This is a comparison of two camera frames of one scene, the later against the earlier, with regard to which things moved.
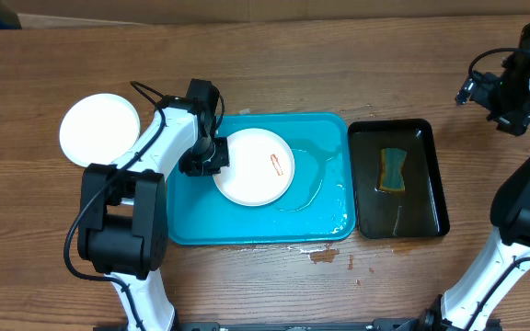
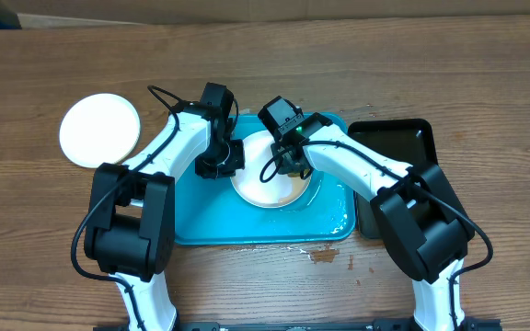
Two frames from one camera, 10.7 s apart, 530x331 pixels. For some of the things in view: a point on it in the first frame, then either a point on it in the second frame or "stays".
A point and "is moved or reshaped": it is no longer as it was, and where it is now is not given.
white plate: x=96 y=128 stays
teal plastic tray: x=319 y=205 stays
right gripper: x=516 y=122 to x=287 y=165
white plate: x=260 y=167 is moved or reshaped
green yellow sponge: x=391 y=163 is moved or reshaped
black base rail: x=378 y=325 stays
